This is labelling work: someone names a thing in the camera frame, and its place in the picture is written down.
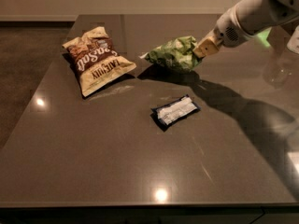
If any brown and cream chip bag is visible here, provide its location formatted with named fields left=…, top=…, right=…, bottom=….
left=63, top=26, right=136, bottom=97

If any blue rxbar blueberry bar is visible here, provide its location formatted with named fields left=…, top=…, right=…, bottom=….
left=152, top=94, right=200, bottom=127

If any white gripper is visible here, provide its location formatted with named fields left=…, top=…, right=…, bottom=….
left=193, top=7, right=252, bottom=58

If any green jalapeno chip bag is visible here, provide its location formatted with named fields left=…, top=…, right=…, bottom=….
left=141, top=35, right=202, bottom=73

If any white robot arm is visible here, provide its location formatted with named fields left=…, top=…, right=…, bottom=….
left=193, top=0, right=299, bottom=58

